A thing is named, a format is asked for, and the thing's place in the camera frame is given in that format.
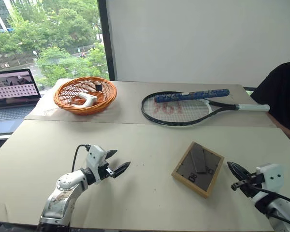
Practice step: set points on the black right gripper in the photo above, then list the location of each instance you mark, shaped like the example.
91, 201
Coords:
255, 179

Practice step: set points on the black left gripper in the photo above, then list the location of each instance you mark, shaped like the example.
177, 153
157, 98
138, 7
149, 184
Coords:
105, 171

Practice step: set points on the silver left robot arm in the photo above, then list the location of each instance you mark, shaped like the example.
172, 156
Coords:
62, 193

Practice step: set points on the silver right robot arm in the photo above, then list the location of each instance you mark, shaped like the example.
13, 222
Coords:
284, 206

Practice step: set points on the large beige cardboard sheet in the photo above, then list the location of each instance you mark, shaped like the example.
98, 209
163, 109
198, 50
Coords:
140, 198

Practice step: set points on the small beige cardboard sheet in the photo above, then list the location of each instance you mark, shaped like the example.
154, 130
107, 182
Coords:
125, 116

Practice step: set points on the small black square object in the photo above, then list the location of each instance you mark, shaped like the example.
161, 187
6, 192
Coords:
98, 88

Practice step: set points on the orange wicker basket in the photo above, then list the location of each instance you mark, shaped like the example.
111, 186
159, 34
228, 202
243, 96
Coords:
62, 101

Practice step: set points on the black tennis racket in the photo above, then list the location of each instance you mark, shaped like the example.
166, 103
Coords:
207, 108

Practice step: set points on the person in black shirt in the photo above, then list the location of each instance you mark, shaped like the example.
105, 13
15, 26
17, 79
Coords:
280, 96

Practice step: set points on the blue patterned grip roll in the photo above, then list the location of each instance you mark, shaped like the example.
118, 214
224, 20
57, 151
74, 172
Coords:
195, 95

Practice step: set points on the grey laptop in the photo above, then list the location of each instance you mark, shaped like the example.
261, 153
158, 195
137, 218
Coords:
12, 106

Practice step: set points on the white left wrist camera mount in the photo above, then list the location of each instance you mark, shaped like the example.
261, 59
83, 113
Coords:
94, 157

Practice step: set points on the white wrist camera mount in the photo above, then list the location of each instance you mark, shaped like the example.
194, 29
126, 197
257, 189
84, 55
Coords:
273, 175
94, 157

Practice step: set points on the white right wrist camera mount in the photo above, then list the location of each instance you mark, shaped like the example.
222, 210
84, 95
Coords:
273, 175

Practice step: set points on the face-down wooden picture frame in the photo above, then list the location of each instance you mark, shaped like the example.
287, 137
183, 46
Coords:
198, 169

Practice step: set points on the black window frame post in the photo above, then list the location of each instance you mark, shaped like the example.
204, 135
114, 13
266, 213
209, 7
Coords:
107, 41

